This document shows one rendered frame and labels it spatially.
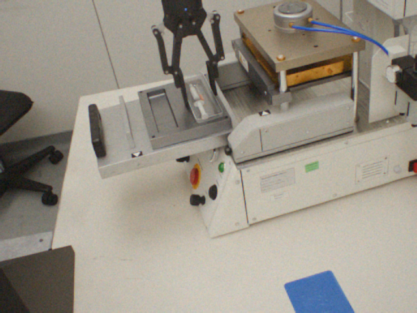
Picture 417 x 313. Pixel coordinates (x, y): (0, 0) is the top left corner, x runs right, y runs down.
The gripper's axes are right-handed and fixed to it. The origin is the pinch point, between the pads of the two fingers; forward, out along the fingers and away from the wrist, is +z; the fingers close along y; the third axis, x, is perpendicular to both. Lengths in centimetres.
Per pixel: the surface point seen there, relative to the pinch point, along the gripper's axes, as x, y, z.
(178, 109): 2.0, 5.3, 3.8
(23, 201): -111, 84, 103
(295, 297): 36.7, -6.0, 28.3
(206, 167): 4.0, 2.0, 19.0
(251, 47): -4.6, -13.6, -2.6
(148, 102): -3.9, 10.8, 3.8
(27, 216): -99, 81, 103
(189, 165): -5.8, 5.0, 25.2
